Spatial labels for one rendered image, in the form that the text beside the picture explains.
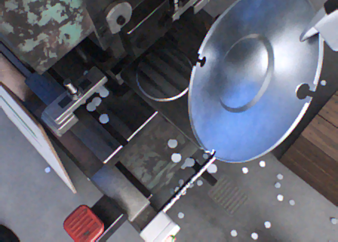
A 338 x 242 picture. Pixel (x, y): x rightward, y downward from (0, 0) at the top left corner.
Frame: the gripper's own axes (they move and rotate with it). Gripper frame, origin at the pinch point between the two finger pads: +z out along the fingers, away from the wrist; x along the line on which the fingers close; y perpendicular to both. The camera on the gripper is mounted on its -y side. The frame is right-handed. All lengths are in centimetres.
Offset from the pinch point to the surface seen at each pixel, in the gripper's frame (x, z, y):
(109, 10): -17.7, 20.5, -10.2
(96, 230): -7, 47, 19
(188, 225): 58, 89, 15
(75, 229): -10, 49, 18
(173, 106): 4.4, 32.6, -3.2
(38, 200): 16, 131, -3
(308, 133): 64, 34, -5
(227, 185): 58, 66, 5
